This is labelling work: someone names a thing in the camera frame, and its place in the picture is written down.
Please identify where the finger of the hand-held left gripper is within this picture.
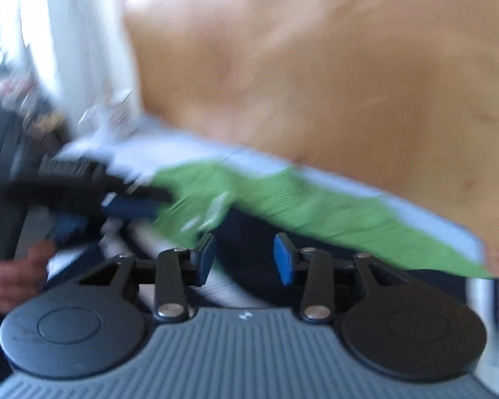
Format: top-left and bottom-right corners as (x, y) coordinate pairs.
(49, 215), (93, 245)
(102, 185), (172, 219)

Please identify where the navy blue garment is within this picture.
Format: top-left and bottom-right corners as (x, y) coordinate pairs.
(46, 210), (470, 309)

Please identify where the green garment with white trim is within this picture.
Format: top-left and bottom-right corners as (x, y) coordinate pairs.
(64, 131), (498, 280)

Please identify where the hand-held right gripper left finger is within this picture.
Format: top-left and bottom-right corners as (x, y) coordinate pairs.
(79, 234), (217, 322)

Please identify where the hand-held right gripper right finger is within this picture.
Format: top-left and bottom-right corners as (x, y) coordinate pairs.
(274, 232), (405, 322)

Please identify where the person's left hand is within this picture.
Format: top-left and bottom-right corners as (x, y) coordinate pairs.
(0, 241), (58, 314)

